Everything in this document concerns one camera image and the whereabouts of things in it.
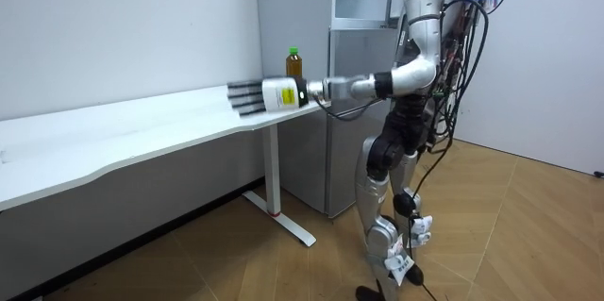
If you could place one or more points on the grey fridge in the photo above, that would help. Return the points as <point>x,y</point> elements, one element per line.
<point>349,55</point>

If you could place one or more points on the robot body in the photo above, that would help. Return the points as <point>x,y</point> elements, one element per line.
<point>455,55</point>

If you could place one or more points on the robot legs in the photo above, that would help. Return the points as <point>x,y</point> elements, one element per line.
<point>377,197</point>

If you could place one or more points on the white desk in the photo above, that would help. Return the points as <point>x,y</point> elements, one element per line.
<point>118,126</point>

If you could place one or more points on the brown bottle with green cap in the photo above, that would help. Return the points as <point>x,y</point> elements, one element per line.
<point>294,65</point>

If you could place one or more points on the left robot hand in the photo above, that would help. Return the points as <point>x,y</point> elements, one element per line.
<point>276,95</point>

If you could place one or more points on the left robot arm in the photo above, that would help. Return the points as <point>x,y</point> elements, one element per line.
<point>422,22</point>

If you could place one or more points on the small black floor object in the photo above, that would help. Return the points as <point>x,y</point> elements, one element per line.
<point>599,174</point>

